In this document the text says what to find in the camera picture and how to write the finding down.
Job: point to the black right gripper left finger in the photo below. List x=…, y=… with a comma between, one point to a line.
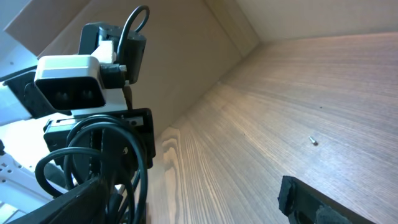
x=83, y=204

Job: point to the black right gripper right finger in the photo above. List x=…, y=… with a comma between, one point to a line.
x=301, y=204

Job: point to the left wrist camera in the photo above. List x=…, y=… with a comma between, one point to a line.
x=83, y=84

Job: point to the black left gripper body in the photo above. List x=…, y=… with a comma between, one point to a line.
x=138, y=121

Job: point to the small metal screw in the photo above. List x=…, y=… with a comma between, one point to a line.
x=313, y=141

